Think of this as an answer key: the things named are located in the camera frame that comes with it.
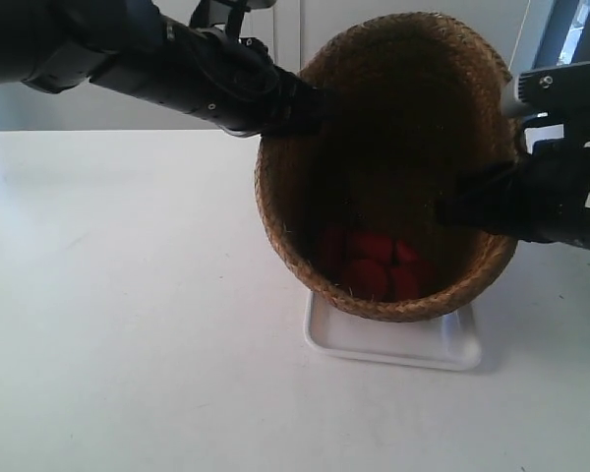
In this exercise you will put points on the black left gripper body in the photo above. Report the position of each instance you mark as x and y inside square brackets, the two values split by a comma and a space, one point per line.
[248, 94]

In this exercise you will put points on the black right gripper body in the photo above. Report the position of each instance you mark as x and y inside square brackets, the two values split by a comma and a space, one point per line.
[522, 199]

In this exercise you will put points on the brown woven wicker basket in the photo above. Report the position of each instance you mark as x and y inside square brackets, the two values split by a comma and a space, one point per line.
[418, 106]

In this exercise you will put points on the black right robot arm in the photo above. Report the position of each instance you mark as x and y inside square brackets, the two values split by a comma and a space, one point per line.
[576, 213]

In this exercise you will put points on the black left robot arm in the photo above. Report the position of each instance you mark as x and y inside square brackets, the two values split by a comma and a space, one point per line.
[126, 46]

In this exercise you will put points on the white rectangular plastic tray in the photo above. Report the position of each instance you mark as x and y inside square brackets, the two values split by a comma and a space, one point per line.
[448, 343]

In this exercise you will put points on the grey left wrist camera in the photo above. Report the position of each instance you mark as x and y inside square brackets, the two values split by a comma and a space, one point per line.
[212, 13]

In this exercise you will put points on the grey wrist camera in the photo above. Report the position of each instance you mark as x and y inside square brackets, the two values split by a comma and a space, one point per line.
[561, 89]
[212, 13]

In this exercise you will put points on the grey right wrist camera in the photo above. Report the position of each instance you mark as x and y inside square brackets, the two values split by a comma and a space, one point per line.
[561, 89]

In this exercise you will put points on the window with grey frame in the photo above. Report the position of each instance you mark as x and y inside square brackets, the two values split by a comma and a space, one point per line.
[565, 40]

